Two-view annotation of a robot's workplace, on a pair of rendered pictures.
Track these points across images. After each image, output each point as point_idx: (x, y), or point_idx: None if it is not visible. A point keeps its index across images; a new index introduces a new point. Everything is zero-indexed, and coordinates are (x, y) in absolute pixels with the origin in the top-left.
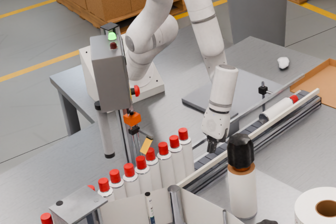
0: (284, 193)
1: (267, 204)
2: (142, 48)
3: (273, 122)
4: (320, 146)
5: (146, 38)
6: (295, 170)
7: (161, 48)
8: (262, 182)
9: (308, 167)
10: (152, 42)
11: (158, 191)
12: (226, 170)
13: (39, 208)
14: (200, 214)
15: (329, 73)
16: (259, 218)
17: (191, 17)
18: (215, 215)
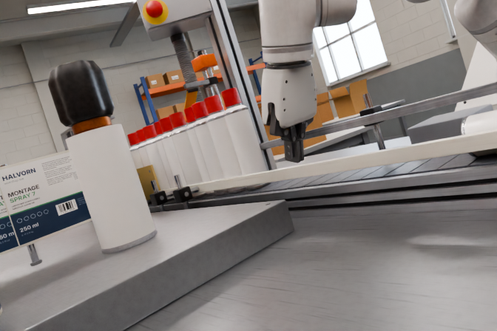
0: (146, 259)
1: (126, 254)
2: None
3: (464, 144)
4: (483, 281)
5: None
6: (302, 275)
7: None
8: (205, 230)
9: (318, 290)
10: None
11: None
12: (298, 210)
13: None
14: (75, 185)
15: None
16: (95, 258)
17: None
18: (37, 182)
